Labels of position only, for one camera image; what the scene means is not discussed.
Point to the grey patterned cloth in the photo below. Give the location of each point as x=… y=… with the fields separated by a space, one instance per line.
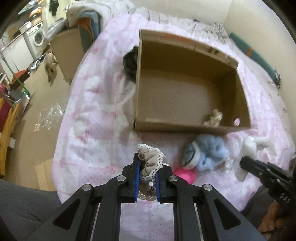
x=217 y=30

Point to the white cabinet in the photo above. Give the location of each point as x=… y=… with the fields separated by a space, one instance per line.
x=16 y=52

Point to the brown plush toy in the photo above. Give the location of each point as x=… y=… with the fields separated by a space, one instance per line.
x=50 y=66

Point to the black fluffy item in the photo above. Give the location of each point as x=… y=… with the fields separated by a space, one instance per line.
x=130 y=62

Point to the beige lace-trimmed scrunchie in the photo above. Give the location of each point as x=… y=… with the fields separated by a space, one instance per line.
x=149 y=160

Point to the pink patterned bed blanket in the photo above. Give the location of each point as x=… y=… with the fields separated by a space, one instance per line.
x=97 y=111

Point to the green pole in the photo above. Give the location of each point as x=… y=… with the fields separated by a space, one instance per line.
x=14 y=75

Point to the black hanging garment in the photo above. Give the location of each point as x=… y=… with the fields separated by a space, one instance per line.
x=54 y=8

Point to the cardboard box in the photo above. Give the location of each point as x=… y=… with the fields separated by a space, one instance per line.
x=180 y=92

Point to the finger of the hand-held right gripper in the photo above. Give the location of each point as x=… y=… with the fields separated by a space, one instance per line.
x=253 y=165

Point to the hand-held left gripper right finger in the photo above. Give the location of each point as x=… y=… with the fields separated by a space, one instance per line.
x=158 y=187

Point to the white quilt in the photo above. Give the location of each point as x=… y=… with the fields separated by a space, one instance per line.
x=166 y=18

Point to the pink round item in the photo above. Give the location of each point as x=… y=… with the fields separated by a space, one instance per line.
x=185 y=175

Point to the white fluffy sock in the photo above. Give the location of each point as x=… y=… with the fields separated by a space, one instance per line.
x=251 y=147

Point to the clear plastic wrap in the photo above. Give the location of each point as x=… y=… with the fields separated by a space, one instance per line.
x=49 y=117

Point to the pile of clothes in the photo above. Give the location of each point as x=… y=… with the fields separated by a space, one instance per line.
x=85 y=19

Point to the person's right hand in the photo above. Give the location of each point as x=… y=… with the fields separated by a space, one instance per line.
x=272 y=216

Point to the person's grey trouser leg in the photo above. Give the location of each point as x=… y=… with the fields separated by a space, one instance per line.
x=25 y=208

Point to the red box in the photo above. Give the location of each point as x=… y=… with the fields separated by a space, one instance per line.
x=21 y=75

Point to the beige fluffy scrunchie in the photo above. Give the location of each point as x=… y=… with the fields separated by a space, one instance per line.
x=214 y=118

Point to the white washing machine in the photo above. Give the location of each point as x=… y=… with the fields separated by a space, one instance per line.
x=35 y=37

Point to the light blue fluffy scrunchie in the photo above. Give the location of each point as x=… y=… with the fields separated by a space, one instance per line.
x=205 y=153

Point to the teal rolled mat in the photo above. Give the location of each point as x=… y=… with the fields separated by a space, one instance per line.
x=254 y=53

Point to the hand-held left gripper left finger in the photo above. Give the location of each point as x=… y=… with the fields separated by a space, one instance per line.
x=137 y=180

